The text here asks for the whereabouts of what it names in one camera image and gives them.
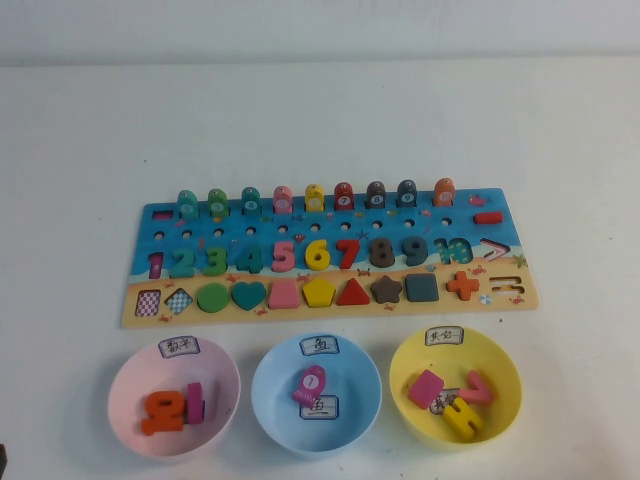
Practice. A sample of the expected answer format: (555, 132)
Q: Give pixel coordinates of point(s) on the pink wooden greater-than sign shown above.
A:
(482, 390)

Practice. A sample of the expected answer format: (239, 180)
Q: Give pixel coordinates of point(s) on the ocean print wooden puzzle board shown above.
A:
(395, 232)

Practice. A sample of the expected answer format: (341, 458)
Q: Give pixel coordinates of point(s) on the blue bowl rim label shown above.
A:
(320, 346)

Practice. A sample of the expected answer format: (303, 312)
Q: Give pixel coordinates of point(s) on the yellow bowl rim label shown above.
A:
(444, 336)

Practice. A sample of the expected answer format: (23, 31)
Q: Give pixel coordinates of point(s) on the blue plastic bowl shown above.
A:
(280, 400)

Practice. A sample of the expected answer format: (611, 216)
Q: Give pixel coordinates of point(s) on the blue bowl inner label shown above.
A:
(325, 407)

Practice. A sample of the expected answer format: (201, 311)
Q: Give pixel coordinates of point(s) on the pink bowl rim label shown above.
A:
(179, 347)

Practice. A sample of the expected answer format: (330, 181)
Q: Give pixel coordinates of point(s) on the yellow bowl inner label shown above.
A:
(442, 402)

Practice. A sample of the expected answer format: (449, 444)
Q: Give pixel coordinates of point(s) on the pink plastic bowl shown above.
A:
(150, 370)

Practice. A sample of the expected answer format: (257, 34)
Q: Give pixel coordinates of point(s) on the yellow plastic bowl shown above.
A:
(502, 420)

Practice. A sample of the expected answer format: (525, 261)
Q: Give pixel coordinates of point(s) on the yellow wooden number six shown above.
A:
(311, 257)

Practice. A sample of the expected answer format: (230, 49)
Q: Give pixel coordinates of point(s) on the red wooden number seven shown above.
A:
(347, 245)

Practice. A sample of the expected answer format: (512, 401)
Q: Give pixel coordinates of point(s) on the pink wooden number five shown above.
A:
(286, 266)

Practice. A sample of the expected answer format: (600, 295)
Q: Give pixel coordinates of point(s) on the yellow fish peg six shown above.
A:
(314, 197)

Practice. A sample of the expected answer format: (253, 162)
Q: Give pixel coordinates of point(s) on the red fish peg seven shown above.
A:
(344, 196)

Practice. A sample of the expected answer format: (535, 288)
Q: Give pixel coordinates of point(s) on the yellow wooden pentagon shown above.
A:
(318, 295)

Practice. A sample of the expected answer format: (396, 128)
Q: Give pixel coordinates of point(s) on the pink fish peg five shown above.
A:
(282, 199)

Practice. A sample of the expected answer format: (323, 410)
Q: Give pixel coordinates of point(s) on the brown wooden number eight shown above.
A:
(382, 252)

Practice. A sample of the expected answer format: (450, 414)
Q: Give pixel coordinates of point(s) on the red wooden triangle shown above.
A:
(354, 297)

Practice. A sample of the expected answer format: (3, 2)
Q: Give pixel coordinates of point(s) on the pink wooden trapezoid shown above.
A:
(284, 297)

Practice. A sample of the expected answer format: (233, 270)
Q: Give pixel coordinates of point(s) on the teal wooden number four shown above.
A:
(254, 260)

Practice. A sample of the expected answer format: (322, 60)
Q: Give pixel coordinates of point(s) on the brown fish peg eight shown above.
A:
(376, 195)

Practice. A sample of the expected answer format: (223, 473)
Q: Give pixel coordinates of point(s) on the teal fish peg four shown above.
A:
(250, 200)

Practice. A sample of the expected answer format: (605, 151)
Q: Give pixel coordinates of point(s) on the brown wooden star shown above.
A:
(386, 291)

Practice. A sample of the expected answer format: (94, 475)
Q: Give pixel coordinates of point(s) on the teal wooden heart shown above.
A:
(248, 295)

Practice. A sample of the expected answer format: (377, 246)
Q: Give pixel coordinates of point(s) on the slate fish peg nine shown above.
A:
(407, 194)

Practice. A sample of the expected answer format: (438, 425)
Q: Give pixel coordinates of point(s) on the slate wooden number nine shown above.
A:
(422, 252)

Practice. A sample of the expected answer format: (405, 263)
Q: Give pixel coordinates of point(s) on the green wooden number three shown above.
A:
(218, 261)

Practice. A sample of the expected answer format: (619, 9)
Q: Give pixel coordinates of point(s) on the green fish peg three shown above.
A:
(217, 201)

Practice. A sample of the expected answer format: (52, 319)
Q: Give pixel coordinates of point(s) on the slate wooden square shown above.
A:
(422, 287)

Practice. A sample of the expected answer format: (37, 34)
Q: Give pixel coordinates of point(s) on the green wooden circle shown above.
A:
(213, 297)

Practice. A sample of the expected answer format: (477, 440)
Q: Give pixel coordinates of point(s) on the orange fish peg ten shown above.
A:
(444, 192)

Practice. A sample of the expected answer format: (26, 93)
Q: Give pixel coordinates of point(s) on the teal fish peg two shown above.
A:
(187, 202)

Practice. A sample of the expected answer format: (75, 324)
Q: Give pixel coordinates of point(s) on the teal wooden number two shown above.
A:
(182, 274)

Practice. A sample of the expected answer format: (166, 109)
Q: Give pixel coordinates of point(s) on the magenta fish peg one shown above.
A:
(311, 382)

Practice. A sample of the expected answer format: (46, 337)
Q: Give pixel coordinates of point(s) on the orange wooden plus sign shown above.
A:
(462, 286)

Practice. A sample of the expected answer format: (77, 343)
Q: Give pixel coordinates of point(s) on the red wooden minus sign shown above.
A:
(488, 218)

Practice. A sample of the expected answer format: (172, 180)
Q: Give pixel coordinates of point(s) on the magenta wooden rectangle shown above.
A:
(425, 387)

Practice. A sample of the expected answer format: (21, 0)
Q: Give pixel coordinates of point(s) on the magenta wooden number one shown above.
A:
(195, 402)

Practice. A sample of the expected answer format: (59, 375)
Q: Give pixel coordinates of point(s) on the yellow wooden equals sign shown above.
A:
(452, 419)

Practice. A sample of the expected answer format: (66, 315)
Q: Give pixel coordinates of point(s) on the orange wooden number ten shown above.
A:
(162, 426)

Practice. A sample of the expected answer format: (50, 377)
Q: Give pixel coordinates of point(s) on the black object at table edge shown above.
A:
(2, 456)

